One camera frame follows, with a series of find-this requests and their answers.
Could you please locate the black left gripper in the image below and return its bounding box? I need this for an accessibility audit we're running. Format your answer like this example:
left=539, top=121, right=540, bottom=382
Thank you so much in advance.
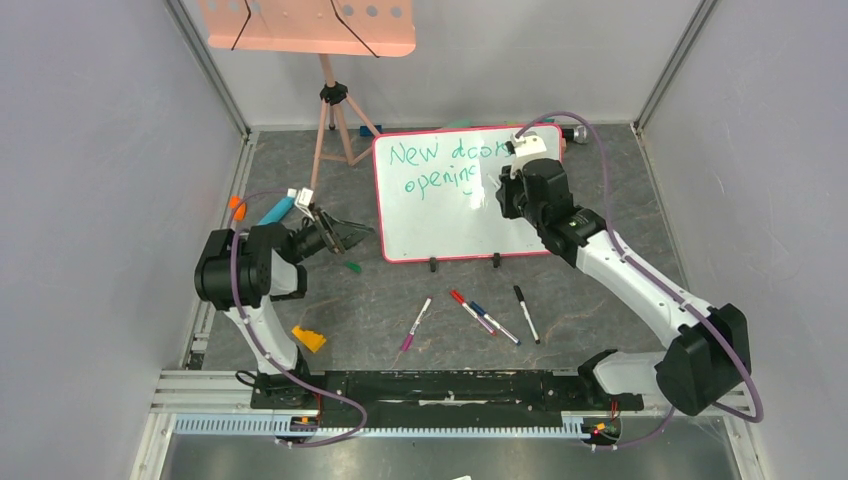
left=289, top=207, right=373, bottom=264

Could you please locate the pink framed whiteboard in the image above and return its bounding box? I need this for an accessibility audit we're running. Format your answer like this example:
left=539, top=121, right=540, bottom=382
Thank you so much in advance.
left=372, top=125, right=546, bottom=263

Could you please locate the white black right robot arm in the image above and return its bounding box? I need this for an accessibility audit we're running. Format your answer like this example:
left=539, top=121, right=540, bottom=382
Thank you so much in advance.
left=496, top=158, right=763, bottom=422

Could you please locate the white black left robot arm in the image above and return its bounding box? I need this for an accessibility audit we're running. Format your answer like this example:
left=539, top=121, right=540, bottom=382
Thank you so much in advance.
left=194, top=209, right=375, bottom=409

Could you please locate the large cyan toy marker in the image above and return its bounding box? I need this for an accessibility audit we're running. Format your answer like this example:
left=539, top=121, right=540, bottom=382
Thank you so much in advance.
left=257, top=189, right=298, bottom=226

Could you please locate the blue block behind stand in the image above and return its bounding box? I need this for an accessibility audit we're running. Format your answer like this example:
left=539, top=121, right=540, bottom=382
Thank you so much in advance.
left=359, top=124, right=383, bottom=138

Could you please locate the black marker pen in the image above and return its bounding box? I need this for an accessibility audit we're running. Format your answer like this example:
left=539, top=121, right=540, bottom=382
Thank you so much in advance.
left=513, top=285, right=541, bottom=345

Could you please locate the yellow orange stepped block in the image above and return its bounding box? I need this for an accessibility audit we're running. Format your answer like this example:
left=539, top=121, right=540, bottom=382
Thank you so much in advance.
left=291, top=325, right=327, bottom=353

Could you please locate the blue marker pen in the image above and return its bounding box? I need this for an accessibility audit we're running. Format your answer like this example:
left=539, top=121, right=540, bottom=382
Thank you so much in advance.
left=470, top=301, right=521, bottom=346

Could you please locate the purple marker pen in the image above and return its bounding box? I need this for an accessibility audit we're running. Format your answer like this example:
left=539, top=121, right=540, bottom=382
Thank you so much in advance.
left=399, top=296, right=433, bottom=352

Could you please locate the red marker pen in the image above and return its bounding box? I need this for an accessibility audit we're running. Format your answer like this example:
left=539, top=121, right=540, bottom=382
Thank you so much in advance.
left=450, top=290, right=496, bottom=336

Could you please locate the pink music stand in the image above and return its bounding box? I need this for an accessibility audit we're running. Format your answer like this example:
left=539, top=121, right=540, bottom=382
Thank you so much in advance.
left=198, top=1, right=416, bottom=189

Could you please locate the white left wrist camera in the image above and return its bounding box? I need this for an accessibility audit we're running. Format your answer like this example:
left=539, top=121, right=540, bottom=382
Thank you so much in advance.
left=293, top=188, right=314, bottom=218

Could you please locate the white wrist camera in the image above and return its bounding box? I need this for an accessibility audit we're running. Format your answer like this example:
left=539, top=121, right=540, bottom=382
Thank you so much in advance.
left=506, top=132, right=548, bottom=176
left=293, top=188, right=314, bottom=218

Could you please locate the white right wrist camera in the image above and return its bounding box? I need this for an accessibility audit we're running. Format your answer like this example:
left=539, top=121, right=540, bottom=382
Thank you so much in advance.
left=506, top=132, right=548, bottom=176

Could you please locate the orange block at left rail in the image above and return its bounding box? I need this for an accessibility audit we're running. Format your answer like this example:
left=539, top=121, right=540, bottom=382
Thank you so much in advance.
left=228, top=196, right=247, bottom=222

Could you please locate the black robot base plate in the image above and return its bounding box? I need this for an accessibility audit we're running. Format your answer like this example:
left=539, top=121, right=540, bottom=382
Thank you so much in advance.
left=249, top=369, right=645, bottom=429

